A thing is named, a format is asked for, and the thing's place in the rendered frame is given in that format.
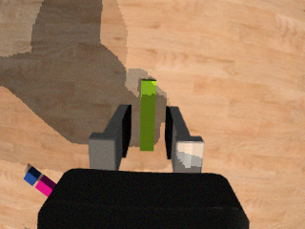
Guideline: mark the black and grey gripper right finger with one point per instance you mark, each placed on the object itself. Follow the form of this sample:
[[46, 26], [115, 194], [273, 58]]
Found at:
[[184, 150]]

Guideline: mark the lime green rod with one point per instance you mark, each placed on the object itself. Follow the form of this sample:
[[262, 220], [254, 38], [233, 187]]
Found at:
[[147, 114]]

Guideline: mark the small blue cube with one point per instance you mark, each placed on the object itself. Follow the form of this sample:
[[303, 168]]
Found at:
[[31, 176]]

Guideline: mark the short magenta rod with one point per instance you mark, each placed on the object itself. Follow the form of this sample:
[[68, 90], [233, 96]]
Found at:
[[45, 185]]

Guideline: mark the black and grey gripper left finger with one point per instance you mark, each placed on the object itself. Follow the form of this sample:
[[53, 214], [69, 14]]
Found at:
[[107, 149]]

